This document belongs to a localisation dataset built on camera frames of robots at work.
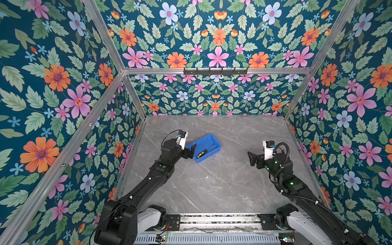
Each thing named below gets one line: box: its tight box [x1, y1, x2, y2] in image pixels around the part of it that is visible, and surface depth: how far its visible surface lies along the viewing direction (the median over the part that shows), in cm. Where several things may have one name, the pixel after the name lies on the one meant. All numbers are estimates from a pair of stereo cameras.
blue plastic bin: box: [186, 133, 222, 163], surface depth 103 cm
